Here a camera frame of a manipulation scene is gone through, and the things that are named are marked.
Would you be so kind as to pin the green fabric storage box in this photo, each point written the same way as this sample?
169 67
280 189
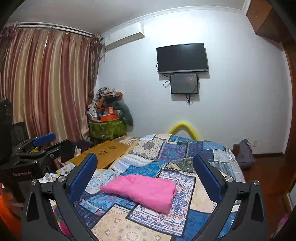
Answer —
108 130

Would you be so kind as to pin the pink button-up cardigan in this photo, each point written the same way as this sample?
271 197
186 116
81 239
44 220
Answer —
154 193

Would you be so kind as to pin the white wall socket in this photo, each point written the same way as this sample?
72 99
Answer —
254 143

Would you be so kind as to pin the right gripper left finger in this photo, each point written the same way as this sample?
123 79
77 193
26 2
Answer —
38 219

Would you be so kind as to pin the patchwork patterned bedspread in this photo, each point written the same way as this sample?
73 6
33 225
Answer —
166 156

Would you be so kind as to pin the pile of patterned clothes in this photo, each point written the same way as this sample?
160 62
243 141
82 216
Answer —
106 95

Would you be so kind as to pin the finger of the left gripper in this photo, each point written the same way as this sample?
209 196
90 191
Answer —
30 144

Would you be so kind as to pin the white wall air conditioner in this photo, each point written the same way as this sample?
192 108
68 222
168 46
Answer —
124 36

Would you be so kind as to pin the scattered papers beside bed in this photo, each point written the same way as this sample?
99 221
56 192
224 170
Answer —
57 172

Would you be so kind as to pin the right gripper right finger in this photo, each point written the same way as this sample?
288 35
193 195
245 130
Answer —
250 222

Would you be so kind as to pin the purple grey backpack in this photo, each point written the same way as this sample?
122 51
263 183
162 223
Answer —
245 157

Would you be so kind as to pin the pink beige striped curtain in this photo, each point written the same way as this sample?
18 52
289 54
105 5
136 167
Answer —
49 76

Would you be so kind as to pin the brown wooden door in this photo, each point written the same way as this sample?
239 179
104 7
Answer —
289 172

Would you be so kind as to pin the brown wooden overhead cabinet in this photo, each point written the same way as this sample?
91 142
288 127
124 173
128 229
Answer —
265 21

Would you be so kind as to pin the large black wall television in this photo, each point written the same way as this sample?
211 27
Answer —
182 58

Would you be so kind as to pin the orange box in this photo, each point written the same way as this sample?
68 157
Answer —
108 117

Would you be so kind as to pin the small black wall monitor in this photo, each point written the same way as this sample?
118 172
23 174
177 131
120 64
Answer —
184 83

